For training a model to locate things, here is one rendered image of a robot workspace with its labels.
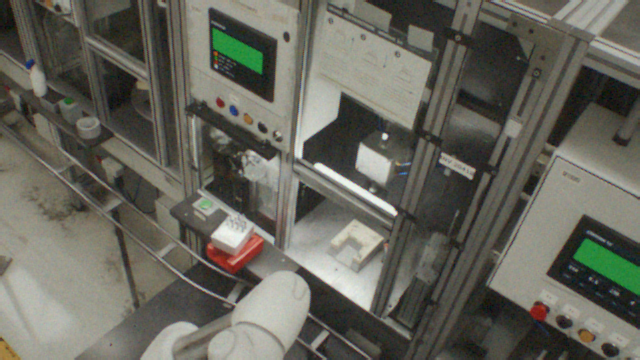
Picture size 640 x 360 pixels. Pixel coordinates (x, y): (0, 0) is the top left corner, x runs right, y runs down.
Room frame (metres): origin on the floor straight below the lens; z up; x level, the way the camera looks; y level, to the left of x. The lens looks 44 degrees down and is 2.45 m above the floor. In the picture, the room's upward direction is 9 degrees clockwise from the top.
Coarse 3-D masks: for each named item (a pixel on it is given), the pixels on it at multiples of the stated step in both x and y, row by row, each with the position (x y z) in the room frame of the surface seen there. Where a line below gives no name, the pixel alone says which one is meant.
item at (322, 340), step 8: (328, 328) 1.03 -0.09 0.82; (320, 336) 1.00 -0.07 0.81; (328, 336) 1.01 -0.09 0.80; (336, 336) 1.01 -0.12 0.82; (304, 344) 0.96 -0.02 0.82; (312, 344) 0.97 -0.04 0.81; (320, 344) 0.98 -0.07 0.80; (352, 344) 0.98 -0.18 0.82; (312, 352) 0.94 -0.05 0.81; (320, 352) 0.99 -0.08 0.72; (360, 352) 0.96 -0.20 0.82
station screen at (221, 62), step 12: (216, 24) 1.38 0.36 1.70; (240, 36) 1.33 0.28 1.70; (252, 48) 1.31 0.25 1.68; (264, 48) 1.29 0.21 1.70; (216, 60) 1.38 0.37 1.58; (228, 60) 1.36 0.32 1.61; (264, 60) 1.29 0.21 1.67; (228, 72) 1.36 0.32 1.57; (240, 72) 1.33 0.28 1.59; (252, 72) 1.31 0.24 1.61; (264, 72) 1.28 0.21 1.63; (252, 84) 1.31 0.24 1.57
